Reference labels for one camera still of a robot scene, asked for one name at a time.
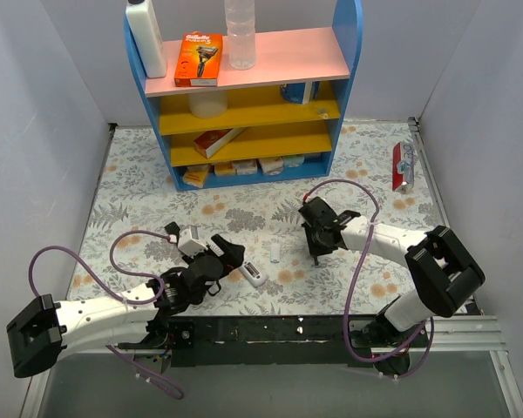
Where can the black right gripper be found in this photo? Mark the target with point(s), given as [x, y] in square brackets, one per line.
[313, 235]

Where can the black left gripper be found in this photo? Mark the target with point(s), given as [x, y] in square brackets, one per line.
[218, 259]

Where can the white remote control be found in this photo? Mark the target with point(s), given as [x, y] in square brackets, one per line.
[245, 274]

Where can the white battery cover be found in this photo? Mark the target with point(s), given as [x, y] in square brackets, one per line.
[275, 253]

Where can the black remote control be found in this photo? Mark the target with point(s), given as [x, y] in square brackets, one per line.
[172, 229]

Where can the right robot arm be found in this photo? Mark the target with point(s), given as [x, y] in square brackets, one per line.
[444, 273]

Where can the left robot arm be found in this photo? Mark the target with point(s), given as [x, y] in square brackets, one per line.
[46, 331]

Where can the mint green sponge pack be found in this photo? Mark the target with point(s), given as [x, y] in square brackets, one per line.
[293, 161]

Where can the white sponge pack tilted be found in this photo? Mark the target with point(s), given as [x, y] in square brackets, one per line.
[271, 166]

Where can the yellow Kamenoko sponge pack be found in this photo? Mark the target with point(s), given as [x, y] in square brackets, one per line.
[195, 179]

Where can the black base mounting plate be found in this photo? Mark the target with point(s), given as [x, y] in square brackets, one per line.
[254, 340]

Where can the red and white long box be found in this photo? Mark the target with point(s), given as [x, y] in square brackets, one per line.
[210, 142]

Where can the small clear wrapped item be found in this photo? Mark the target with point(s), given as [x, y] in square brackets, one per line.
[322, 113]

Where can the blue wooden shelf unit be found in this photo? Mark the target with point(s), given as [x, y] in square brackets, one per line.
[273, 126]

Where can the blue and white can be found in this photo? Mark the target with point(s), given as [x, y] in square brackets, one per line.
[299, 93]

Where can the orange Gillette razor box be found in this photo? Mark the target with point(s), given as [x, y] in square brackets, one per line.
[199, 61]

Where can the white plastic bottle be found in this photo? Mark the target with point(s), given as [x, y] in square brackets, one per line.
[143, 23]

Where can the clear plastic water bottle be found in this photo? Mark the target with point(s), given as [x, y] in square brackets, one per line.
[240, 21]

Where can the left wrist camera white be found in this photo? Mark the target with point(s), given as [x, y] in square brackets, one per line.
[188, 242]

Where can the aluminium rail frame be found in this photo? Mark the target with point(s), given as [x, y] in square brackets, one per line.
[464, 374]

